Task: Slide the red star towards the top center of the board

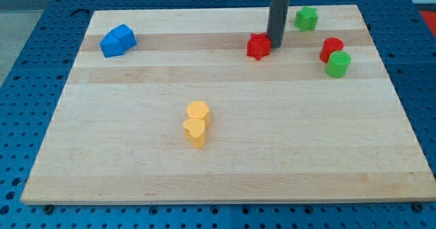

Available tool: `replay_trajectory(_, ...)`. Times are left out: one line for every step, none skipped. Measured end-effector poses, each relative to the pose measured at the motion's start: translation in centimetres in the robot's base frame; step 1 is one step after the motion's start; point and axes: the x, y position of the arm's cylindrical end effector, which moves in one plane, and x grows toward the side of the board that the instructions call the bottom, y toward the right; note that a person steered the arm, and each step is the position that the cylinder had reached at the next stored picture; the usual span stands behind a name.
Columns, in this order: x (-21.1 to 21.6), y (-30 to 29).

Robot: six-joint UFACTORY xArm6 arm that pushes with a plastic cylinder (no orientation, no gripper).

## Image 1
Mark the yellow hexagon block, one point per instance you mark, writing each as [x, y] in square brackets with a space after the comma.
[199, 110]

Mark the yellow heart block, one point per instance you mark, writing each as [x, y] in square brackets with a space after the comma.
[195, 131]

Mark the blue pentagon block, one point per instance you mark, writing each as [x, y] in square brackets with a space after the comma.
[111, 46]

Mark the blue cube block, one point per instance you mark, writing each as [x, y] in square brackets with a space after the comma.
[125, 35]

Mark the green star block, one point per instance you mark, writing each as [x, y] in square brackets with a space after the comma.
[306, 18]

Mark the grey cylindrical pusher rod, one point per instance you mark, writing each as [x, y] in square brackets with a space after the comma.
[277, 17]

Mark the wooden board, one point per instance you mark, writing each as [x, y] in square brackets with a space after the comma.
[281, 131]

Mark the red star block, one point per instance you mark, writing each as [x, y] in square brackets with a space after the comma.
[258, 46]

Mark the green cylinder block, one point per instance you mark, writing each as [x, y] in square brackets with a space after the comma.
[338, 64]

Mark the red cylinder block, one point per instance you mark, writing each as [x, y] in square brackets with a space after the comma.
[330, 45]

